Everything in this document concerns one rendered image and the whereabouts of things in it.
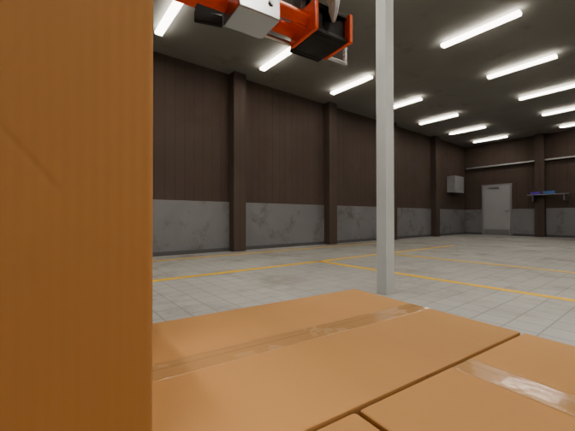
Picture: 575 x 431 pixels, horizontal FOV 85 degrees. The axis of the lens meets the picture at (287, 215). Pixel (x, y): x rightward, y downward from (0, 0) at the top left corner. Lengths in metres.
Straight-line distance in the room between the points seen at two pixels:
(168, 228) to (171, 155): 1.47
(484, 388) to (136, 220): 0.41
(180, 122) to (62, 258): 6.82
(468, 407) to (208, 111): 7.15
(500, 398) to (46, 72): 0.50
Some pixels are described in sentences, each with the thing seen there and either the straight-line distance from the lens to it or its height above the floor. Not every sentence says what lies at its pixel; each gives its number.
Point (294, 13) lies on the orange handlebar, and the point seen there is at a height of 1.07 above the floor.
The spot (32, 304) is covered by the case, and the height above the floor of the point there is 0.69.
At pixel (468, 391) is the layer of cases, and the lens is 0.46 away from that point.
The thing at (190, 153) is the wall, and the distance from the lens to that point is 6.95.
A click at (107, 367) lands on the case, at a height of 0.64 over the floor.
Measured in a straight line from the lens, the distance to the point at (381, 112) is 3.36.
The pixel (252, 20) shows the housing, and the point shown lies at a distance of 0.57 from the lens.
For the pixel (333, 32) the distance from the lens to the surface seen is 0.64.
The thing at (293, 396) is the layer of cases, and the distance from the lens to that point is 0.40.
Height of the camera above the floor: 0.74
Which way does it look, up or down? level
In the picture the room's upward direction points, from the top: straight up
